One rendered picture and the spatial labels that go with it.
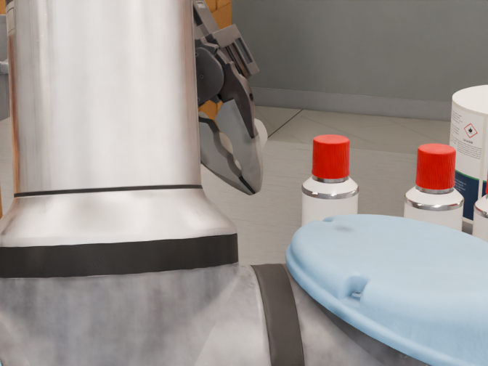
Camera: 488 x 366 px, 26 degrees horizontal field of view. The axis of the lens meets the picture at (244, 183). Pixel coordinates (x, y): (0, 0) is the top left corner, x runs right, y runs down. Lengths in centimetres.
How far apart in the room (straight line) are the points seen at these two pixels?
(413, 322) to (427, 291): 1
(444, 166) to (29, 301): 54
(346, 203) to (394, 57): 451
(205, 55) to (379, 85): 454
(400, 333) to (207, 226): 9
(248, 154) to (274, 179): 71
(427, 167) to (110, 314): 53
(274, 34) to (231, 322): 516
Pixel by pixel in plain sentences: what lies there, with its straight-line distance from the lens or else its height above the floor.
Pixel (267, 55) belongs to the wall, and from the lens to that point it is 562.
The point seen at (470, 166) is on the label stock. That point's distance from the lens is 135.
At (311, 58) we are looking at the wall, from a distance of 555.
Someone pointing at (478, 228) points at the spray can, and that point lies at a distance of 93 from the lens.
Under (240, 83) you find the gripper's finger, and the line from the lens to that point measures 96.
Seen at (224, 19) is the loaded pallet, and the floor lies 58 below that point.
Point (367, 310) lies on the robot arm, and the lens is 44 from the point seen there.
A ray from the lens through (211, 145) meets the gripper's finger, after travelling 98.
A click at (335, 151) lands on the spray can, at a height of 108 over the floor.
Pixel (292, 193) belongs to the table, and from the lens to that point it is 161.
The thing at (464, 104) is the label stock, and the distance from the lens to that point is 136.
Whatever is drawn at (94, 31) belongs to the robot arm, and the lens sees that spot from 45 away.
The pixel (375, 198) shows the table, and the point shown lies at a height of 83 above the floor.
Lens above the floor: 134
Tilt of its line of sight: 18 degrees down
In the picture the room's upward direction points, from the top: straight up
